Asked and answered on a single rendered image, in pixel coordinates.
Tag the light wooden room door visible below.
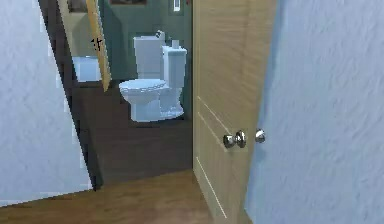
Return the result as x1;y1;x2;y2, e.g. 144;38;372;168
192;0;278;224

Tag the silver round door knob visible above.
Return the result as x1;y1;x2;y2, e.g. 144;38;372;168
255;128;267;144
222;129;248;150

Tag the white bathtub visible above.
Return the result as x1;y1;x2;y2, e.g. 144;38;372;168
72;55;102;83

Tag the black door handle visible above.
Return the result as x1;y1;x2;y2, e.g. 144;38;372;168
91;37;103;52

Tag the dark framed wall picture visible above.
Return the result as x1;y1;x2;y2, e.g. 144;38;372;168
67;0;89;14
109;0;148;6

